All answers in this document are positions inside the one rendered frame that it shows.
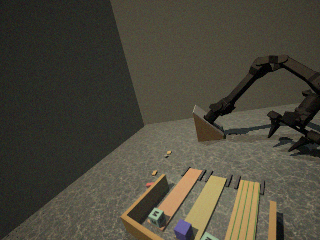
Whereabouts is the yellow flat strip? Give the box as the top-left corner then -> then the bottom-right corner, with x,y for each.
207,175 -> 227,187

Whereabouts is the peach strip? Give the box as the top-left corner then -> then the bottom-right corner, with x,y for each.
184,168 -> 203,180

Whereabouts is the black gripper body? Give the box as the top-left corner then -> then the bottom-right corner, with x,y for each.
267,106 -> 320,146

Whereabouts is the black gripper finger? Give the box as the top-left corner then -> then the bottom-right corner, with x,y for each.
288,136 -> 314,153
268,118 -> 281,139

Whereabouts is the tan flat strip with green stripes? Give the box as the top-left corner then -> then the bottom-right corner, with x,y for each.
238,180 -> 261,194

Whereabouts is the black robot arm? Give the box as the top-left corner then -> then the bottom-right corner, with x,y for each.
203,54 -> 320,128

